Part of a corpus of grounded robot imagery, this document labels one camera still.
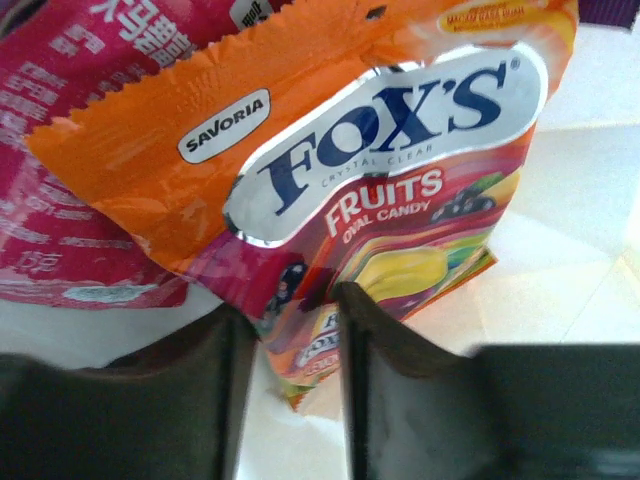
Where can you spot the blue checkered paper bag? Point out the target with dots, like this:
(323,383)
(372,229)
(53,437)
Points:
(567,271)

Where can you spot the orange Fox's fruits candy bag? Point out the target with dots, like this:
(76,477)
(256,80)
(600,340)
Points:
(374,142)

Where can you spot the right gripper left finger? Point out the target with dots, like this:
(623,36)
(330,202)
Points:
(171,410)

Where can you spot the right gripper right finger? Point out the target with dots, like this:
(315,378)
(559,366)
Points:
(414,410)

